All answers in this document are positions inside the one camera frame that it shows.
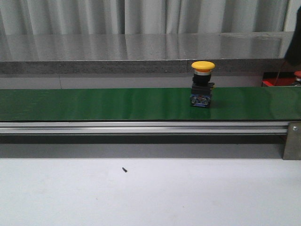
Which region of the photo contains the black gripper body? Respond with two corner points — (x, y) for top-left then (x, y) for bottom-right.
(284, 0), (301, 66)

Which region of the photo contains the red mushroom push button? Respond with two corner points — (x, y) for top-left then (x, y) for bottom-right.
(291, 71), (301, 86)

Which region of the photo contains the yellow mushroom push button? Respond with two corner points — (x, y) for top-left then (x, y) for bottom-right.
(190, 61), (215, 108)

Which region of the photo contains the red plate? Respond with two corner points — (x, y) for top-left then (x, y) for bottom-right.
(261, 72), (295, 87)

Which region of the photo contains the grey stone shelf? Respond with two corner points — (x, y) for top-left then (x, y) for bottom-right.
(0, 32), (295, 74)

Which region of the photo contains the green conveyor belt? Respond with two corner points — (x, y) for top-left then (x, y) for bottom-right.
(0, 87), (301, 121)

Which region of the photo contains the grey curtain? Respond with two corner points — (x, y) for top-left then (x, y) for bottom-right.
(0, 0), (288, 35)

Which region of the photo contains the grey metal bracket plate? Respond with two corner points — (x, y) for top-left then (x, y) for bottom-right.
(283, 122), (301, 160)

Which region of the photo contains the aluminium conveyor rail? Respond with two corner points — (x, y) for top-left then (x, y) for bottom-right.
(0, 121), (289, 134)

